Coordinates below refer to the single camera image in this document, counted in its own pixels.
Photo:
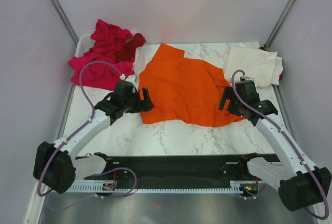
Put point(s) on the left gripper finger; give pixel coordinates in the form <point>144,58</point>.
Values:
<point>136,105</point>
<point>146,103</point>

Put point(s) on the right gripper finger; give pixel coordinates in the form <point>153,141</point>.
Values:
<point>227,95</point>
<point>236,108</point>

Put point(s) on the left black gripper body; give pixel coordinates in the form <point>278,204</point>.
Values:
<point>127,103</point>

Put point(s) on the orange t shirt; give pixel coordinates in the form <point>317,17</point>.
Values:
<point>184,89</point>

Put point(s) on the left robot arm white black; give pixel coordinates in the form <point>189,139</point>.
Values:
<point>56,164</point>

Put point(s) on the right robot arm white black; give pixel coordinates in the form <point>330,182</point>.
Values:
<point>299,182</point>

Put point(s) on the folded cream t shirt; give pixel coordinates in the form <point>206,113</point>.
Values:
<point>256,63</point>

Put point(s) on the folded white t shirt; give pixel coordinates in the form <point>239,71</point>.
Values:
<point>277,72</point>

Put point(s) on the dark red t shirt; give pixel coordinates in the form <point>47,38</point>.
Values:
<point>127,53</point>

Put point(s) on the pink red t shirt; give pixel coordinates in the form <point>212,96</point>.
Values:
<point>104,68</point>

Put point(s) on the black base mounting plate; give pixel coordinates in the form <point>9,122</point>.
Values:
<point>175,171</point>

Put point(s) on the white laundry basket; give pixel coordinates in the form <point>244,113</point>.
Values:
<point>85,43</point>

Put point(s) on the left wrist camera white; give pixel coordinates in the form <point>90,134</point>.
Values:
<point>132,79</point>

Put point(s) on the left aluminium side rail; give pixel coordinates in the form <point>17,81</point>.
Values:
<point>65,112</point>

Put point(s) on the white slotted cable duct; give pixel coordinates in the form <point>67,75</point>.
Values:
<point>94,186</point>

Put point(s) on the left aluminium frame post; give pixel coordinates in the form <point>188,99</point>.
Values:
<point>64,19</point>

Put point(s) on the aluminium frame post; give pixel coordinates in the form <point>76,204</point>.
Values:
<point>279,23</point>
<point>64,19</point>

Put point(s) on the right aluminium frame post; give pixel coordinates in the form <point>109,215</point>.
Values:
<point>279,23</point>

